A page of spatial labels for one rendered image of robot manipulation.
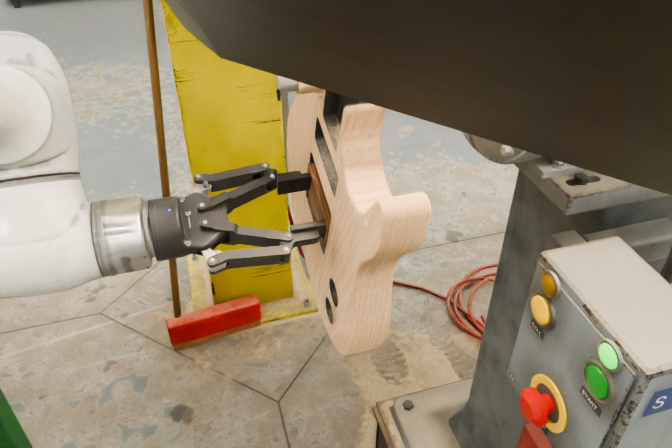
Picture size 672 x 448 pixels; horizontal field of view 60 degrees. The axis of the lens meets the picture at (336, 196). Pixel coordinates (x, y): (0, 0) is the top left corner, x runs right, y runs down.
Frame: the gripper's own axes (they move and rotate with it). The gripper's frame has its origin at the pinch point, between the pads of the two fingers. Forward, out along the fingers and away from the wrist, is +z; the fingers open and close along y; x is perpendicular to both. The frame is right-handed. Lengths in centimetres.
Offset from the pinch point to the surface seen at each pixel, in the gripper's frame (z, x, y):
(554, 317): 17.6, 10.3, 24.3
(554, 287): 17.3, 13.1, 22.3
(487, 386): 35, -51, 16
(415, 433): 26, -76, 17
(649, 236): 39.7, 3.2, 14.8
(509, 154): 19.8, 13.5, 6.3
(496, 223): 105, -135, -63
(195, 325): -20, -117, -37
